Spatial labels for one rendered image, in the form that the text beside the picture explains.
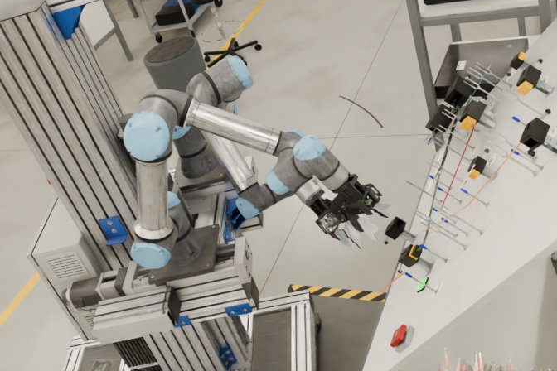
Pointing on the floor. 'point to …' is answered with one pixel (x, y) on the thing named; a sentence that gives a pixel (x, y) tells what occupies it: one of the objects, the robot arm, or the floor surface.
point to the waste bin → (175, 63)
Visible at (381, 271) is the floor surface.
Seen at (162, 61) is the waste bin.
